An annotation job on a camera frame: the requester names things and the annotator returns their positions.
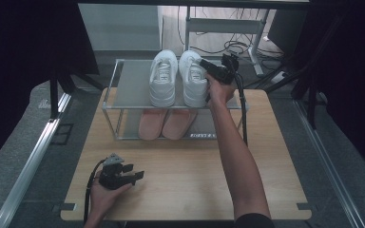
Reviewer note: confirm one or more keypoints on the black box under desk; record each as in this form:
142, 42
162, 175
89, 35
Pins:
286, 28

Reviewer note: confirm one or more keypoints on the aluminium floor rail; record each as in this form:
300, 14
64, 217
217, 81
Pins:
326, 164
28, 171

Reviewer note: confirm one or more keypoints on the white standing desk frame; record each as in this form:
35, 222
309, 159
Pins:
225, 25

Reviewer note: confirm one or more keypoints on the black metal stand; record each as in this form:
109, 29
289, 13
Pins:
54, 95
312, 104

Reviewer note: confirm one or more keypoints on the person's black sleeve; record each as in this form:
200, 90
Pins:
255, 221

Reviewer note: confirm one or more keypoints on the black frame bar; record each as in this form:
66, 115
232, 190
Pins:
202, 2

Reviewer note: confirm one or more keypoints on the white power strip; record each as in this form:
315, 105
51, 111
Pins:
279, 77

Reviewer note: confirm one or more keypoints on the black curtain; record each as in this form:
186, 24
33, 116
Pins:
355, 79
19, 63

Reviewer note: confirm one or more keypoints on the light grey panel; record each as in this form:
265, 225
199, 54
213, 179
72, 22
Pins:
120, 25

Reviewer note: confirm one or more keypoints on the person's right hand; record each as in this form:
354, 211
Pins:
220, 91

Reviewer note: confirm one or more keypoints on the white lace-up sneaker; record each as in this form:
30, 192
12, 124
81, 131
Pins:
163, 95
191, 95

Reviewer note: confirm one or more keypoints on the person's left hand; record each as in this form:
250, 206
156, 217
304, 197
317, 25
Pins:
103, 199

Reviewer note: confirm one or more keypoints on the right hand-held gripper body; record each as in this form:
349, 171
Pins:
223, 74

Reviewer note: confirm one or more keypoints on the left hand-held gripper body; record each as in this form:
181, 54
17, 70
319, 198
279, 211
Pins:
112, 177

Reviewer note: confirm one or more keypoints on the pink rubber slipper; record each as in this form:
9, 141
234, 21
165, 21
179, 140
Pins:
177, 126
150, 126

